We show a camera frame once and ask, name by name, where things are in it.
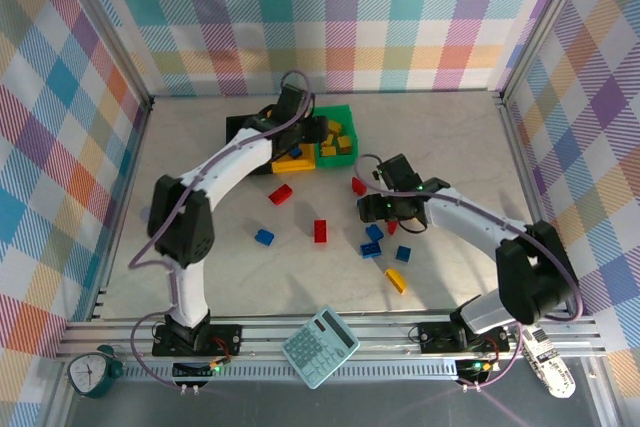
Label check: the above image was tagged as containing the yellow plastic bin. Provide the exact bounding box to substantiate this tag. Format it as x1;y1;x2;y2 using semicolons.
263;105;317;175

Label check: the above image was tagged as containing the green plastic bin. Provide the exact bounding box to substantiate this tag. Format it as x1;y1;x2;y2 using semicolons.
312;104;361;169

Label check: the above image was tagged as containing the black plastic bin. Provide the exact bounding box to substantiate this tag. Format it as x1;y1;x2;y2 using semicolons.
225;111;275;177

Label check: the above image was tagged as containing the plaid fabric backdrop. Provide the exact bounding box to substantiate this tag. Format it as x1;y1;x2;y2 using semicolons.
69;0;584;98
0;0;151;427
502;0;640;383

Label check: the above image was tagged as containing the light blue calculator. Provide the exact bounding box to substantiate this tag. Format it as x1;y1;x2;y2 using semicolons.
280;304;361;391

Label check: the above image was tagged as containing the black controller board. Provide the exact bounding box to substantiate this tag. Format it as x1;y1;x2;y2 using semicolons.
171;360;212;382
457;359;494;383

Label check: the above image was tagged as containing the white handheld device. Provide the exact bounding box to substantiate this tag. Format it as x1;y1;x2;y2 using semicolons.
519;324;577;400

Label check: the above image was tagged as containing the teal alarm clock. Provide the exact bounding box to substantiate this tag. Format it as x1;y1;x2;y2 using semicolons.
67;344;125;400

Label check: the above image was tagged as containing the aluminium frame long rail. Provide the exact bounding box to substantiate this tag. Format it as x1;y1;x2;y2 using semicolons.
54;314;609;363

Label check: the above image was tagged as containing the aluminium frame side rail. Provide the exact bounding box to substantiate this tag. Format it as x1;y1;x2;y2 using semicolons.
497;94;576;318
87;99;154;323

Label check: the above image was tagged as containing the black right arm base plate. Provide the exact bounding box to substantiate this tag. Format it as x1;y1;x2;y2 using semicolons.
417;320;511;356

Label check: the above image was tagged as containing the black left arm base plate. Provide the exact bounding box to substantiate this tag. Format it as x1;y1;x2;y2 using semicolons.
151;321;244;359

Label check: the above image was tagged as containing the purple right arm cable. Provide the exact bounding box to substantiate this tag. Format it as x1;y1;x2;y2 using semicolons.
353;153;585;393

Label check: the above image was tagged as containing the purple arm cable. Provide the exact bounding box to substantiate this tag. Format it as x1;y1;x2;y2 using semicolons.
353;153;585;393
128;69;317;392

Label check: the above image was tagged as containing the slotted grey cable duct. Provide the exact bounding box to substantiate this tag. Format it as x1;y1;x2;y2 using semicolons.
122;364;461;384

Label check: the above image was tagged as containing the aluminium frame post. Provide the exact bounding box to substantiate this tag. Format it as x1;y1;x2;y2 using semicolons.
49;0;154;108
499;0;601;106

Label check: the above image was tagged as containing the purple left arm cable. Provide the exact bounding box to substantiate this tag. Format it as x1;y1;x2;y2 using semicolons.
128;69;317;392

